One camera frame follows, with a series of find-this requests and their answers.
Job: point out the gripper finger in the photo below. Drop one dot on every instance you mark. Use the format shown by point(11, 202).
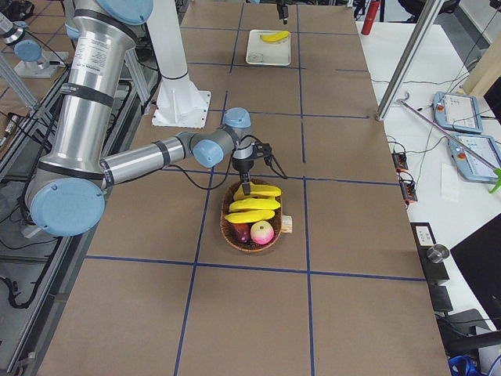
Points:
point(243, 183)
point(247, 183)
point(280, 11)
point(285, 14)

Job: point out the yellow banana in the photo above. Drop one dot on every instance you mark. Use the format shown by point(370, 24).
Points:
point(275, 37)
point(249, 216)
point(254, 203)
point(257, 190)

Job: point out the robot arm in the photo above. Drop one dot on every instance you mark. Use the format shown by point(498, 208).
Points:
point(66, 196)

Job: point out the paper basket tag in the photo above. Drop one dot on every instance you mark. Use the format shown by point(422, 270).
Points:
point(286, 224)

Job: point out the brown wicker basket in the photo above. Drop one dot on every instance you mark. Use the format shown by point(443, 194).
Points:
point(251, 223)

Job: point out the white bear tray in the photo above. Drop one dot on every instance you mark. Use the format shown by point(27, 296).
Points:
point(267, 54)

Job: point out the dark red fruit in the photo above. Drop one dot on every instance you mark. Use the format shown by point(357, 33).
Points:
point(242, 232)

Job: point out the red bottle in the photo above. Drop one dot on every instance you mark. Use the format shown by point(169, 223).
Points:
point(370, 17)

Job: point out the far teach pendant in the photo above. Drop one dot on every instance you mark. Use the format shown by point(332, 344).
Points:
point(457, 112)

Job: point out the metal cup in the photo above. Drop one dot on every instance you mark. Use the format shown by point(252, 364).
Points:
point(437, 253)

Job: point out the reacher grabber stick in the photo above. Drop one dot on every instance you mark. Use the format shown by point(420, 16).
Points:
point(477, 156)

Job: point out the aluminium frame post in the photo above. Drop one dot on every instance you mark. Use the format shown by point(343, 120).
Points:
point(423, 25)

